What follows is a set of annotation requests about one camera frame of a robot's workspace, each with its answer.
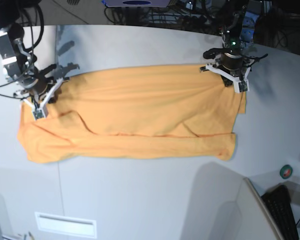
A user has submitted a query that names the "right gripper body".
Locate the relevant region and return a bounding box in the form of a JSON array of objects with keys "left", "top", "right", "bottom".
[{"left": 21, "top": 76, "right": 54, "bottom": 96}]

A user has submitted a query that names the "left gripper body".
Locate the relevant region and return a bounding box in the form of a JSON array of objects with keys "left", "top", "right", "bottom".
[{"left": 217, "top": 52, "right": 250, "bottom": 75}]

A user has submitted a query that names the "orange yellow t-shirt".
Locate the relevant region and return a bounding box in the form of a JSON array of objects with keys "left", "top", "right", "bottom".
[{"left": 17, "top": 65, "right": 246, "bottom": 164}]

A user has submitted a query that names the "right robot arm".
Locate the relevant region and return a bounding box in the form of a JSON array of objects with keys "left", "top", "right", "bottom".
[{"left": 0, "top": 0, "right": 65, "bottom": 120}]

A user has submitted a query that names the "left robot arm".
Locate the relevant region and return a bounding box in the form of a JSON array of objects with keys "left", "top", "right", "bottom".
[{"left": 200, "top": 0, "right": 268, "bottom": 93}]

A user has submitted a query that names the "green tape roll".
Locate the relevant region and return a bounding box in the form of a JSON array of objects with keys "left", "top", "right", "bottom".
[{"left": 279, "top": 164, "right": 293, "bottom": 179}]

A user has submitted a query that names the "white rectangular tray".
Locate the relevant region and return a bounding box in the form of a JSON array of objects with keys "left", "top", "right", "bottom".
[{"left": 34, "top": 212, "right": 97, "bottom": 239}]

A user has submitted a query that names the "black keyboard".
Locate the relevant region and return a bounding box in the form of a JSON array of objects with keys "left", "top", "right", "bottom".
[{"left": 261, "top": 184, "right": 299, "bottom": 240}]

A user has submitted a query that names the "pencil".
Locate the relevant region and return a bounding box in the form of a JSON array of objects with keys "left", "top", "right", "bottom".
[{"left": 28, "top": 231, "right": 35, "bottom": 240}]

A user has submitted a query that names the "beige board panel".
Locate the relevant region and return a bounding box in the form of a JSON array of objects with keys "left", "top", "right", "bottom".
[{"left": 242, "top": 178, "right": 284, "bottom": 240}]

